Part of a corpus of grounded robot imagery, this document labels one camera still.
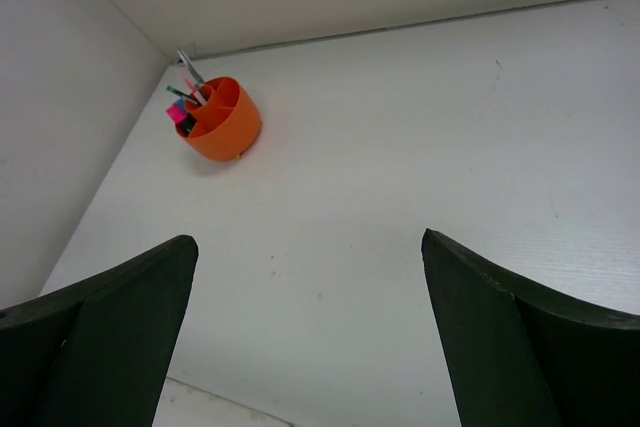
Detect black handled scissors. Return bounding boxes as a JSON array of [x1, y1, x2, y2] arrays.
[[177, 49, 205, 88]]

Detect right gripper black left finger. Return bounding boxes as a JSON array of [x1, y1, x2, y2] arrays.
[[1, 235, 198, 426]]

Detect pink transparent pen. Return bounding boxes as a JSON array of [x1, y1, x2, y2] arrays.
[[182, 74, 207, 106]]

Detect orange round divided container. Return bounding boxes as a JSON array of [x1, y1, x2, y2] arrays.
[[174, 77, 262, 162]]

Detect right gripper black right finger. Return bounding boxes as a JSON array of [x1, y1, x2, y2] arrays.
[[421, 229, 639, 426]]

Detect black pen green end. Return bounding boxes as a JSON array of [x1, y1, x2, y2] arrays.
[[166, 85, 200, 105]]

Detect pink cap black highlighter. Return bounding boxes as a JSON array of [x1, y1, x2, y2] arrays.
[[166, 103, 197, 137]]

